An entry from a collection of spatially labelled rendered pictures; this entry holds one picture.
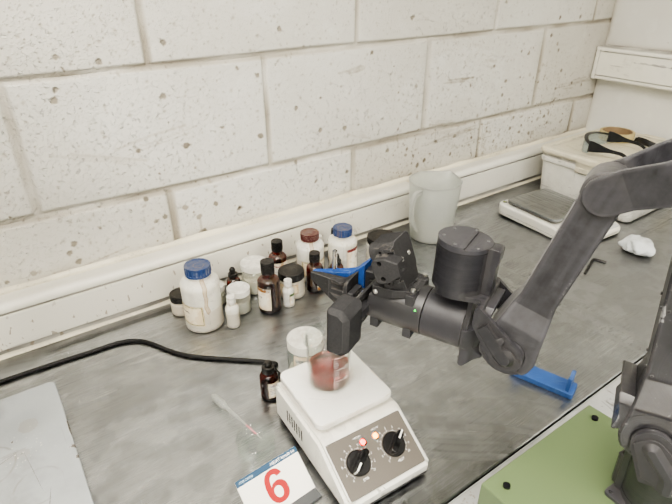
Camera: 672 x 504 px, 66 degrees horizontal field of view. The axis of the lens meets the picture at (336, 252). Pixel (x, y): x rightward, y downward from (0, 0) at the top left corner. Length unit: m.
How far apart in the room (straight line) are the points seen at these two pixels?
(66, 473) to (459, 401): 0.57
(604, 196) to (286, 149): 0.78
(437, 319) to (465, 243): 0.09
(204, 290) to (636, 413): 0.68
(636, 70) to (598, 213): 1.40
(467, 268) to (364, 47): 0.77
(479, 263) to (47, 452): 0.64
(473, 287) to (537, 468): 0.23
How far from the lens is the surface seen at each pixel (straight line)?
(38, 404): 0.94
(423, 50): 1.33
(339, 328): 0.55
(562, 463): 0.69
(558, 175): 1.62
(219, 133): 1.06
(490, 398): 0.88
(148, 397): 0.90
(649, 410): 0.57
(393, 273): 0.55
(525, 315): 0.54
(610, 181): 0.48
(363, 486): 0.70
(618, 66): 1.90
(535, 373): 0.93
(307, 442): 0.73
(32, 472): 0.85
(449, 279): 0.54
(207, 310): 0.97
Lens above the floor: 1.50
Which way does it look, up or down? 29 degrees down
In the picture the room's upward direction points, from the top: straight up
